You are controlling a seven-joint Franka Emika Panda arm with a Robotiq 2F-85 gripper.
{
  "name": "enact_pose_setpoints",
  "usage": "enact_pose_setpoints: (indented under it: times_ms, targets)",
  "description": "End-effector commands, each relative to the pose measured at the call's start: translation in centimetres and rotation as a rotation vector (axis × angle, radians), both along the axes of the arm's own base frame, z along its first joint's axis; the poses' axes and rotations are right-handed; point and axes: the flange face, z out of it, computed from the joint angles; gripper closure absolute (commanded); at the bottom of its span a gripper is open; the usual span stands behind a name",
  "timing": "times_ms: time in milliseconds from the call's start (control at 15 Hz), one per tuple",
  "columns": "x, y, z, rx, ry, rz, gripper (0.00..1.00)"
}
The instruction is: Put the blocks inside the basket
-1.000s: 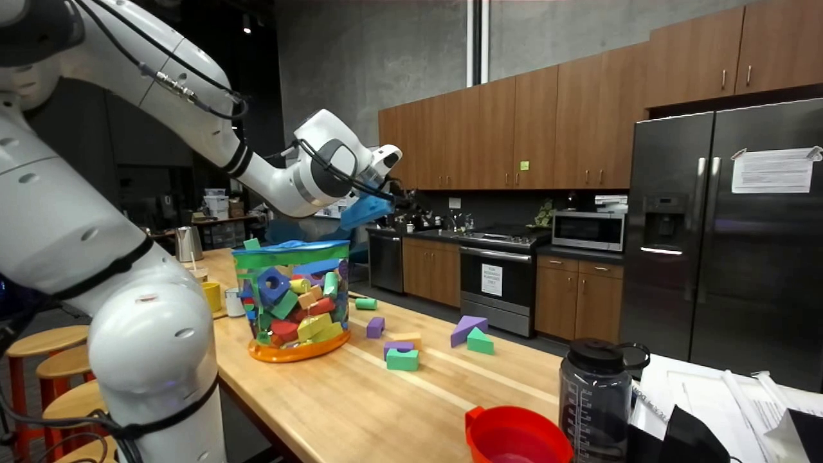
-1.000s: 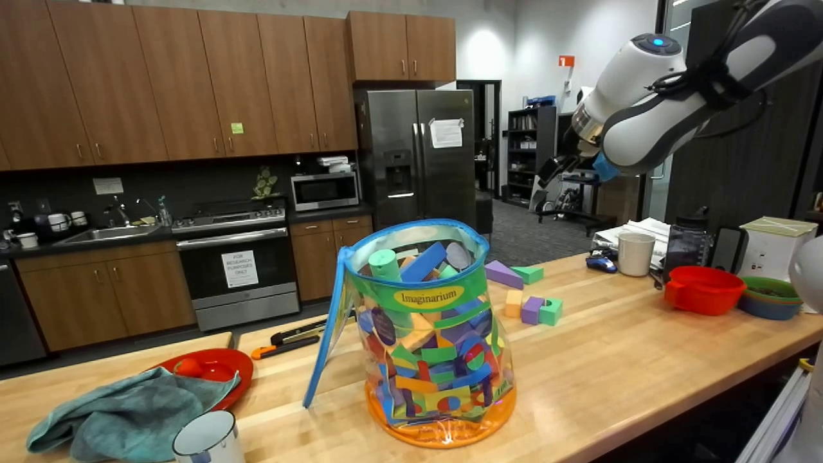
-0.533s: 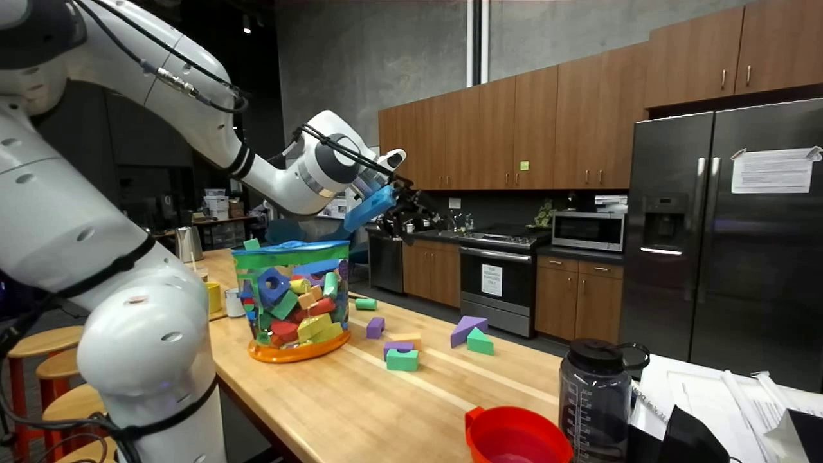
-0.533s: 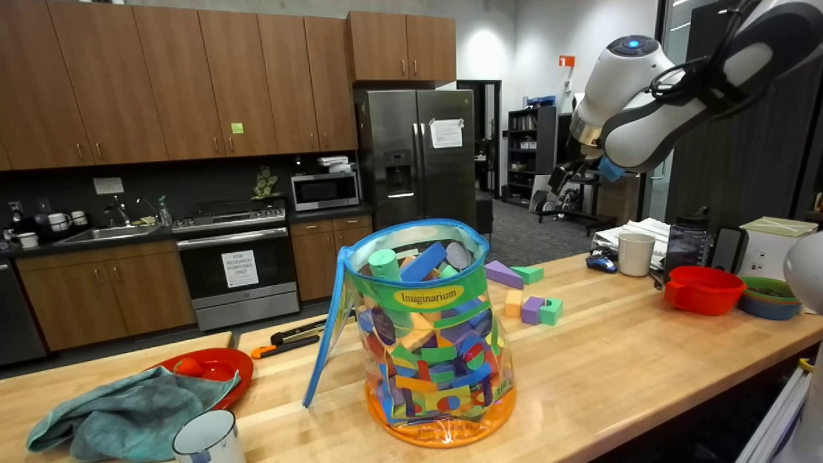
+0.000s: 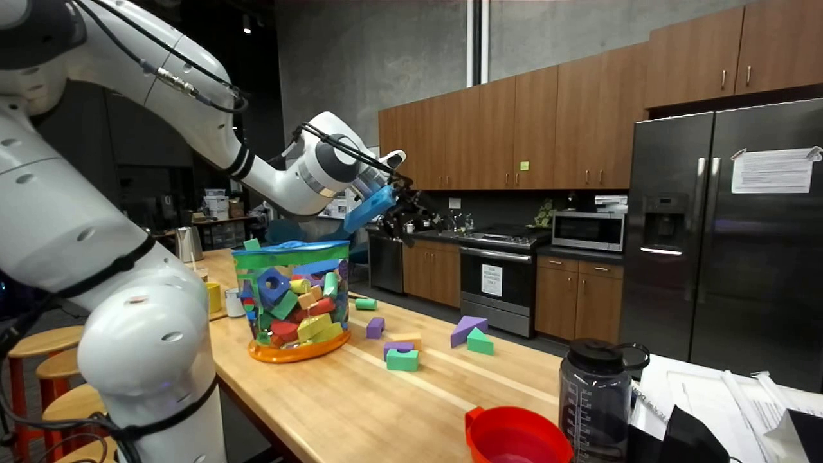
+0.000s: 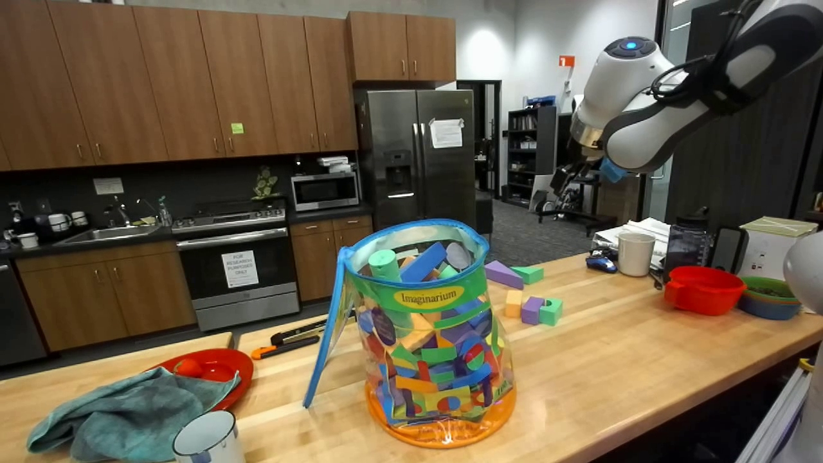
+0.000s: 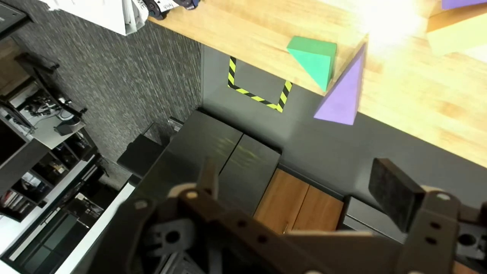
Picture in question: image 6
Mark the green and blue bowl stack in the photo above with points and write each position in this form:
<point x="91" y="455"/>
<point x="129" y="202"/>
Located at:
<point x="771" y="299"/>

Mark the green foam cylinder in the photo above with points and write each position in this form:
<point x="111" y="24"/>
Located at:
<point x="385" y="266"/>

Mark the white enamel mug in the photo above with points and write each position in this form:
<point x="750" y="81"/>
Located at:
<point x="208" y="437"/>

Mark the black dishwasher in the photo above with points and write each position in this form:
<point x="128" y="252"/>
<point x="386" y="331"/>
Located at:
<point x="16" y="317"/>

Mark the narrow brown base cabinet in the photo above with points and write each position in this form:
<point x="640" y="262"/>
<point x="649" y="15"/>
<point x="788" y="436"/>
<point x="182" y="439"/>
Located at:
<point x="325" y="252"/>

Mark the orange wall sign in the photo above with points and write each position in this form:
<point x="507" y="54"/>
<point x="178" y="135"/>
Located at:
<point x="568" y="59"/>

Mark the teal cloth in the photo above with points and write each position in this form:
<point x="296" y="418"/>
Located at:
<point x="129" y="415"/>

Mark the red plastic bowl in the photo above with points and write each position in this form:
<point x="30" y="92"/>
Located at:
<point x="703" y="290"/>

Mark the white cup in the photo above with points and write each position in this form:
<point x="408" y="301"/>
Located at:
<point x="637" y="256"/>

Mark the dark blue small object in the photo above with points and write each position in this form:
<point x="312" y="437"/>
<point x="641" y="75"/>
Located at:
<point x="600" y="262"/>

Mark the white paper on refrigerator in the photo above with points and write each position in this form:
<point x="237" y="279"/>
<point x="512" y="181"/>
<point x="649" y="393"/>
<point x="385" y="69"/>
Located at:
<point x="446" y="131"/>

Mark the silver microwave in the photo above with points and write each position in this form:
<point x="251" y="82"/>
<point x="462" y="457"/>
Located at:
<point x="325" y="190"/>

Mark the purple rectangular foam block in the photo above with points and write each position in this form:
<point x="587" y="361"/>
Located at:
<point x="532" y="310"/>

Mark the clear plastic block basket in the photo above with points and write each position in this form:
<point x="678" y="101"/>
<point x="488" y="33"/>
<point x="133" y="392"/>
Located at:
<point x="438" y="361"/>

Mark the small green plant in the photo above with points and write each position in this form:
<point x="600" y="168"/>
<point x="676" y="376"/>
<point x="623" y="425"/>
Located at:
<point x="265" y="182"/>

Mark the brown cabinet above refrigerator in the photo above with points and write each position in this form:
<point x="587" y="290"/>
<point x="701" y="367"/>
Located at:
<point x="403" y="45"/>

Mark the red bowl left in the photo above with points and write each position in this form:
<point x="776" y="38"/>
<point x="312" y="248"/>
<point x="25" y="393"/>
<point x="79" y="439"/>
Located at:
<point x="219" y="362"/>

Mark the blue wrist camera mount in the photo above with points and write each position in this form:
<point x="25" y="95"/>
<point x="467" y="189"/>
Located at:
<point x="614" y="169"/>

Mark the black flat device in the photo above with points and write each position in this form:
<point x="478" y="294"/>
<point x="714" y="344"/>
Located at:
<point x="727" y="248"/>

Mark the black bookshelf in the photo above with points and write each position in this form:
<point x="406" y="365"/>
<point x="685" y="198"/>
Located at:
<point x="532" y="155"/>

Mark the green sticky note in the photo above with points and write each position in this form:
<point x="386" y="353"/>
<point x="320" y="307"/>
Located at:
<point x="237" y="128"/>

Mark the wide brown base cabinet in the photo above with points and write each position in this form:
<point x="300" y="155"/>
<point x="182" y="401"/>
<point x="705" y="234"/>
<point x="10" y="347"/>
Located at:
<point x="103" y="295"/>

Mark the tan foam block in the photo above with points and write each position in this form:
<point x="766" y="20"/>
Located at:
<point x="512" y="301"/>

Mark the white container with green lid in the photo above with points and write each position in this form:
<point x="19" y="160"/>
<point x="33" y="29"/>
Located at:
<point x="773" y="244"/>

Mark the white cloth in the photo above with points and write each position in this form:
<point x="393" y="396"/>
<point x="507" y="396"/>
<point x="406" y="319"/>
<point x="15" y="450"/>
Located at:
<point x="659" y="232"/>

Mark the stainless steel refrigerator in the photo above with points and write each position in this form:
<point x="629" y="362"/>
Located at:
<point x="415" y="162"/>

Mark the white paper on oven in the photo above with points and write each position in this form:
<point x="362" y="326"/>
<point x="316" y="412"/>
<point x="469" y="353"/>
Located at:
<point x="241" y="267"/>

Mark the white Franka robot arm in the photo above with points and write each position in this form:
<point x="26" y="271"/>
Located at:
<point x="671" y="119"/>

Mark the purple wedge foam block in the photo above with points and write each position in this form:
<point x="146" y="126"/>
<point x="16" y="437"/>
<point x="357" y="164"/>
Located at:
<point x="503" y="272"/>

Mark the long blue foam block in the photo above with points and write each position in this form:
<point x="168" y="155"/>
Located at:
<point x="422" y="262"/>

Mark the stainless steel oven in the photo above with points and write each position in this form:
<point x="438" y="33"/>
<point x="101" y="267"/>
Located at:
<point x="237" y="272"/>

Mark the brown wooden wall cabinets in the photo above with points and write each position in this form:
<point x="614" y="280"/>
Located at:
<point x="170" y="81"/>

